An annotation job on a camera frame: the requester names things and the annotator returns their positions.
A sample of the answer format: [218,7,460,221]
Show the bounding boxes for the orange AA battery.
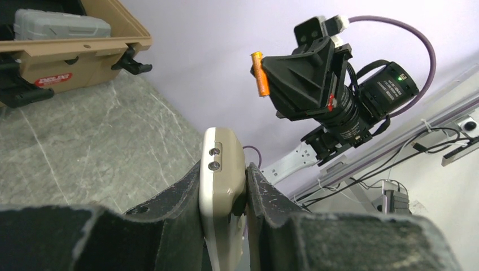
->
[251,51,270,97]

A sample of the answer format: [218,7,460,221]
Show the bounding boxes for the black cables under frame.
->
[299,127,474,216]

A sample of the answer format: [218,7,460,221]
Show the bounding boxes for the aluminium frame rail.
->
[288,63,479,204]

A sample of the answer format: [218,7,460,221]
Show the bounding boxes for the grey plastic case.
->
[13,9,111,41]

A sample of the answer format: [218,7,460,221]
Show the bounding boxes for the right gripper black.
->
[262,37,353,121]

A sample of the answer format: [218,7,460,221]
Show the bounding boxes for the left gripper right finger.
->
[246,164,461,270]

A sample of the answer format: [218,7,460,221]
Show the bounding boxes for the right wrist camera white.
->
[293,15,350,47]

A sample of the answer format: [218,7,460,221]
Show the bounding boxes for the beige remote control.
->
[199,127,247,270]

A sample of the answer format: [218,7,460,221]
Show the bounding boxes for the tan plastic toolbox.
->
[1,1,153,108]

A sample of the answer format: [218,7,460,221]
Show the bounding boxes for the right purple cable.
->
[242,15,437,169]

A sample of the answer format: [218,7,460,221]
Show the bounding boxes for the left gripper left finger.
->
[1,164,204,270]

